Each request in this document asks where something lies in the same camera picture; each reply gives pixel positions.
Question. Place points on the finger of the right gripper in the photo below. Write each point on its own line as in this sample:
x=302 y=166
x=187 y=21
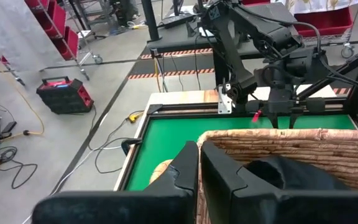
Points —
x=273 y=120
x=292 y=120

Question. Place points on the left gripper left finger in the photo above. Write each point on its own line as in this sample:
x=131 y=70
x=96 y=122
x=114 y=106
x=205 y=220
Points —
x=182 y=174

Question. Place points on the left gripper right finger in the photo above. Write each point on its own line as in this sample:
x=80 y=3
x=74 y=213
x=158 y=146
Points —
x=219 y=180

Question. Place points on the dark grey cloth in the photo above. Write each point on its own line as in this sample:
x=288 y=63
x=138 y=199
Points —
x=306 y=174

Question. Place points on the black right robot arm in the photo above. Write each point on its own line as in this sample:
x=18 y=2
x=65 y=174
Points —
x=228 y=49

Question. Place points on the red tag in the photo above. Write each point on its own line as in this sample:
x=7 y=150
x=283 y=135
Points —
x=256 y=116

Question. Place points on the woven wicker basket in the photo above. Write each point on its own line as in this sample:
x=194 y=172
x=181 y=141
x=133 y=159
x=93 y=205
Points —
x=322 y=146

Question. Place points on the green table mat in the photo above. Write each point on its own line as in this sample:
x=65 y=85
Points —
x=172 y=133

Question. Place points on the black table clamp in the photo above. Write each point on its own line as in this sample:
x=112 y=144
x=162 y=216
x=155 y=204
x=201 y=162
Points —
x=129 y=143

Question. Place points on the yellow plug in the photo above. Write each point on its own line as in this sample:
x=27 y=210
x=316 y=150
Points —
x=133 y=118

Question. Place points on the red plastic bin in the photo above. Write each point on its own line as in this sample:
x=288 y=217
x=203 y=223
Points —
x=322 y=21

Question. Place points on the white patterned fabric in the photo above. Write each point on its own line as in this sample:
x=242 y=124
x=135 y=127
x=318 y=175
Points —
x=322 y=3

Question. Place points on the black side table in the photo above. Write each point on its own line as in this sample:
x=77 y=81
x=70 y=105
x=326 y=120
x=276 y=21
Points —
x=179 y=39

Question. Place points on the red black toolbox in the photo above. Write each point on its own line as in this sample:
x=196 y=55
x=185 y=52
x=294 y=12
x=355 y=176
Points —
x=64 y=98

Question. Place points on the black power strip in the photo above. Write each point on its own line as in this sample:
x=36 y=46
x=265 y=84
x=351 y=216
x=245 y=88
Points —
x=8 y=127

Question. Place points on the red bin rack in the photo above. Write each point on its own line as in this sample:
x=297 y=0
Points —
x=59 y=18

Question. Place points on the grey partition panel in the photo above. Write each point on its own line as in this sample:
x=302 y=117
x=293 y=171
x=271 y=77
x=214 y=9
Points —
x=11 y=34

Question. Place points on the metal bracket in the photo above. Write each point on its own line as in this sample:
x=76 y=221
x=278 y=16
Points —
x=224 y=104

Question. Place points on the black post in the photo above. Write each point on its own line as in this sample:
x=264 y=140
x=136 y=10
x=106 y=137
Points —
x=150 y=18

